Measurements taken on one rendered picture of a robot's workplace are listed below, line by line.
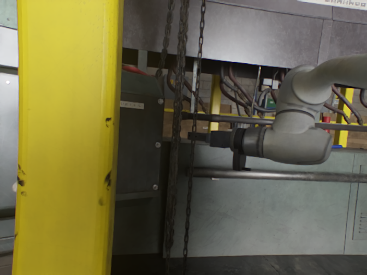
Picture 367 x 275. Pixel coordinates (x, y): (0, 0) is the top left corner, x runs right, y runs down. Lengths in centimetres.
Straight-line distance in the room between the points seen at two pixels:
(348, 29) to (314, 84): 110
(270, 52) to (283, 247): 107
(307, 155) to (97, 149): 51
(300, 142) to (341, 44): 112
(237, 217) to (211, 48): 90
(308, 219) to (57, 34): 150
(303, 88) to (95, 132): 54
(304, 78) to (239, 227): 93
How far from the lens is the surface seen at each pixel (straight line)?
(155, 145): 77
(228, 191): 134
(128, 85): 77
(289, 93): 72
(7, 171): 73
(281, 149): 67
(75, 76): 31
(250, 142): 70
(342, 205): 173
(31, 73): 33
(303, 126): 69
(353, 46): 177
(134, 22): 134
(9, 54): 72
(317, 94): 71
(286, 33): 155
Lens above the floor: 69
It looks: 5 degrees down
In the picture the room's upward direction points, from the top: 4 degrees clockwise
